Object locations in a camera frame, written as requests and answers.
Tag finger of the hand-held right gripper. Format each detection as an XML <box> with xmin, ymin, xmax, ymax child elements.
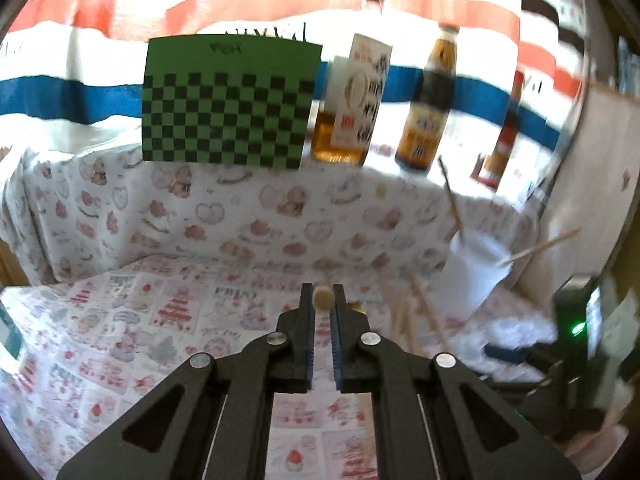
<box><xmin>484</xmin><ymin>342</ymin><xmax>552</xmax><ymax>369</ymax></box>

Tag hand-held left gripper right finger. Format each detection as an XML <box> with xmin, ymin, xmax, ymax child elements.
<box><xmin>330</xmin><ymin>284</ymin><xmax>584</xmax><ymax>480</ymax></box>

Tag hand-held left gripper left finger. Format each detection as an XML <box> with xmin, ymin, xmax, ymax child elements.
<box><xmin>56</xmin><ymin>284</ymin><xmax>317</xmax><ymax>480</ymax></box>

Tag translucent plastic cup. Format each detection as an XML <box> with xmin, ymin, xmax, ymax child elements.
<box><xmin>447</xmin><ymin>232</ymin><xmax>516</xmax><ymax>321</ymax></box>

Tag person's right hand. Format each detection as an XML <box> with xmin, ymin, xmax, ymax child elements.
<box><xmin>567</xmin><ymin>427</ymin><xmax>628</xmax><ymax>471</ymax></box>

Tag red label sauce bottle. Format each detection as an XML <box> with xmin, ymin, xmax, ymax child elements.
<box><xmin>472</xmin><ymin>71</ymin><xmax>526</xmax><ymax>191</ymax></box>

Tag red patterned tablecloth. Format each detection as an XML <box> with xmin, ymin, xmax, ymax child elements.
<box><xmin>0</xmin><ymin>255</ymin><xmax>566</xmax><ymax>480</ymax></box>

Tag beige board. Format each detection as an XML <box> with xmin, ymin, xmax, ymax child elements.
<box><xmin>530</xmin><ymin>77</ymin><xmax>640</xmax><ymax>301</ymax></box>

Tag bear print cloth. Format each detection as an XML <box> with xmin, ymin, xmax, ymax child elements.
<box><xmin>0</xmin><ymin>142</ymin><xmax>543</xmax><ymax>286</ymax></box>

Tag clear cooking wine bottle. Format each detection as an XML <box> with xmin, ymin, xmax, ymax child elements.
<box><xmin>310</xmin><ymin>0</ymin><xmax>393</xmax><ymax>167</ymax></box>

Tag dark soy sauce bottle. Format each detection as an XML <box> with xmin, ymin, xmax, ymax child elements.
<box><xmin>395</xmin><ymin>24</ymin><xmax>460</xmax><ymax>173</ymax></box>

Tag green checkered board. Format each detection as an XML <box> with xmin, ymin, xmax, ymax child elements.
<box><xmin>141</xmin><ymin>34</ymin><xmax>323</xmax><ymax>170</ymax></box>

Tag clear green label plastic bottle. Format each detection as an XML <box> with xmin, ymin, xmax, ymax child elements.
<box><xmin>0</xmin><ymin>305</ymin><xmax>28</xmax><ymax>376</ymax></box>

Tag striped cloth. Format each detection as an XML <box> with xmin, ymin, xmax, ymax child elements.
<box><xmin>0</xmin><ymin>0</ymin><xmax>598</xmax><ymax>181</ymax></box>

